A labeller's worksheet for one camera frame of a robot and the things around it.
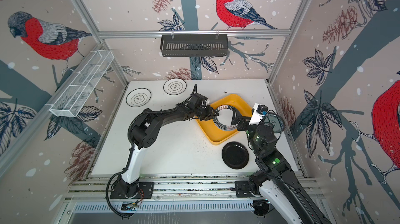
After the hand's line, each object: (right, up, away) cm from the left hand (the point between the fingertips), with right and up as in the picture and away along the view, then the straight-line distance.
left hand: (221, 113), depth 92 cm
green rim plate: (+2, -6, +4) cm, 7 cm away
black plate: (+7, -22, -9) cm, 25 cm away
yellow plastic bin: (-2, -13, -1) cm, 14 cm away
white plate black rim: (-58, +9, +19) cm, 62 cm away
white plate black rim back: (-33, +18, +26) cm, 46 cm away
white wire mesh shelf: (-73, +8, -21) cm, 77 cm away
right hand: (+8, +6, -23) cm, 25 cm away
